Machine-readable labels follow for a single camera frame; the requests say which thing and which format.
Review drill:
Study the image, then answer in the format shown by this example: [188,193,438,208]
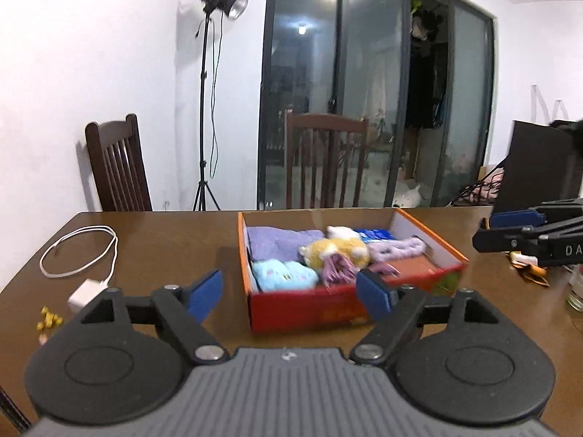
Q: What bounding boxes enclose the purple satin scrunchie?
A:
[320,253,398,288]

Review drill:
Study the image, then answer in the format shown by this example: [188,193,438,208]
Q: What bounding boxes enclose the brown scouring sponge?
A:
[389,256,440,278]

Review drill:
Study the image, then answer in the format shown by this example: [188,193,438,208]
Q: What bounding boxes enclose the blue tissue pack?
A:
[355,229,394,244]

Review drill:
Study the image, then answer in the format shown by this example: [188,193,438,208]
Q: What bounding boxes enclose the yellow plush toy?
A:
[298,226,371,272]

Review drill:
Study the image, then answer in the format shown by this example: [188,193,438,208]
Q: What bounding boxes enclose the light blue plush toy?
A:
[252,259,319,292]

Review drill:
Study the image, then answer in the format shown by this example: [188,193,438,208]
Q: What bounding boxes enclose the lavender knit pouch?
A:
[247,226,324,263]

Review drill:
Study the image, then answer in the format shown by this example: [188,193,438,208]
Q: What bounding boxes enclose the orange white wrapper items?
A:
[507,252,551,288]

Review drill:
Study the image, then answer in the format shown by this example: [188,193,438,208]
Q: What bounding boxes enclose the glass cup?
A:
[566,264,583,313]

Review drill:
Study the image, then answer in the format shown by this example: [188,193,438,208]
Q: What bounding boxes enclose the black paper bag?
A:
[493,121,582,213]

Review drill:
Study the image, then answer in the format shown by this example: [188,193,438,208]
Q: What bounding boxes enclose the red orange cardboard box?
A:
[237,208,468,334]

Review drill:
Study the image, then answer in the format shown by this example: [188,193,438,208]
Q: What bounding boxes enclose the black cloth on bag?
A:
[551,119,583,157]

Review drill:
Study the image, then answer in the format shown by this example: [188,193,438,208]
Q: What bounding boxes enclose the yellow dried petals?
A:
[36,306,63,331]

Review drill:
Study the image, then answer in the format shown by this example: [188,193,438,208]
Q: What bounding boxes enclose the dark wooden chair centre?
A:
[283,110,369,209]

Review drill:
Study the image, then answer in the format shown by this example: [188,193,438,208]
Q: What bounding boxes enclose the dark wooden chair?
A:
[85,114,152,212]
[283,110,369,209]

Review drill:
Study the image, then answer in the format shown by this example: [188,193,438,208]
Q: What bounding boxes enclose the dark wooden chair left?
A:
[85,114,152,212]

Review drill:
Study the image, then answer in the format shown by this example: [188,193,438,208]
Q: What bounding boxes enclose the black sliding glass door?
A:
[257,0,495,209]

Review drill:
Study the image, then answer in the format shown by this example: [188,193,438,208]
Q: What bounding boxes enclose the studio light on stand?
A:
[193,0,248,211]

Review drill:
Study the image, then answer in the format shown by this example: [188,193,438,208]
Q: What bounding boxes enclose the white charger with cable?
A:
[39,225,118,311]

